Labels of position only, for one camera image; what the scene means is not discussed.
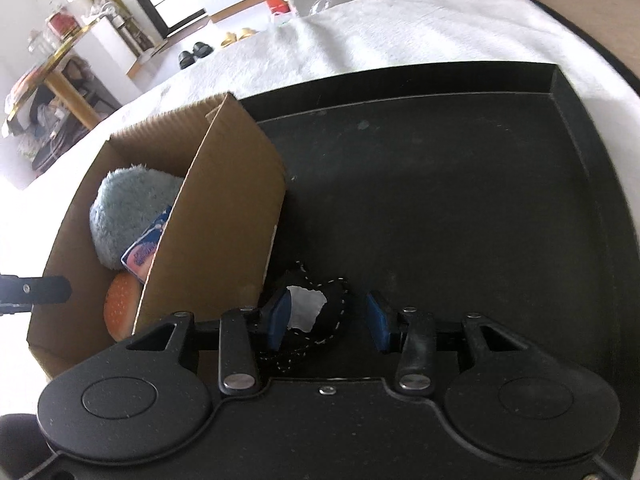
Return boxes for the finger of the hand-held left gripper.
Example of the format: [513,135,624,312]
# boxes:
[0,274,72,316]

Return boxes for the red jar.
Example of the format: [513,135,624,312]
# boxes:
[47,5,78,36]

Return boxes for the orange burger plush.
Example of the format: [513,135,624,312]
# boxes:
[103,272,148,343]

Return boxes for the blue fluffy plush ball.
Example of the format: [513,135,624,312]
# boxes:
[89,162,186,268]

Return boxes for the blue and pink tissue packet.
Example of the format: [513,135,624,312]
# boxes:
[121,205,173,281]

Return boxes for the brown cardboard box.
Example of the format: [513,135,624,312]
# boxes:
[27,91,288,378]

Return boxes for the wooden table with gold rim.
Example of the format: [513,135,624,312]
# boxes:
[0,20,108,131]

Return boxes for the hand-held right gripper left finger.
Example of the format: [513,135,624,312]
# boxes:
[125,290,292,397]

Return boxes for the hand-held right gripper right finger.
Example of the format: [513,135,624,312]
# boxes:
[366,290,537,395]

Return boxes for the black plastic tray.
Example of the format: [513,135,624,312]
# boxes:
[235,61,640,461]

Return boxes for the black and white stitched plush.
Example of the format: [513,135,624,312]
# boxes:
[255,260,351,373]

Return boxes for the brown board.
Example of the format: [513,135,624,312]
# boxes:
[522,0,640,81]

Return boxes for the white fluffy blanket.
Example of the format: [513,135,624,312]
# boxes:
[0,0,640,271]

